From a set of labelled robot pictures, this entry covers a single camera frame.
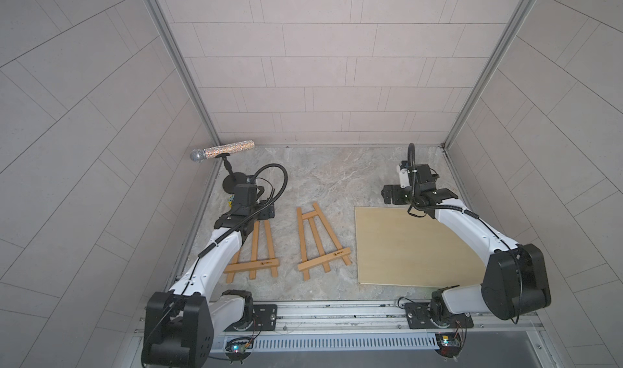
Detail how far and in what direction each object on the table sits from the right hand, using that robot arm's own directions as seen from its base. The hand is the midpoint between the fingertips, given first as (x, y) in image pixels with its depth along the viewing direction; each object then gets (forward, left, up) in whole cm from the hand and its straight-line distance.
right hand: (391, 189), depth 88 cm
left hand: (-1, +47, +1) cm, 47 cm away
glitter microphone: (+9, +67, +15) cm, 69 cm away
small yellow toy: (-14, +51, +18) cm, 56 cm away
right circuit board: (-46, -8, -13) cm, 48 cm away
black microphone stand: (+12, +61, -2) cm, 62 cm away
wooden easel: (-21, +49, -8) cm, 54 cm away
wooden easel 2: (-15, +28, -11) cm, 33 cm away
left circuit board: (-44, +50, -7) cm, 67 cm away
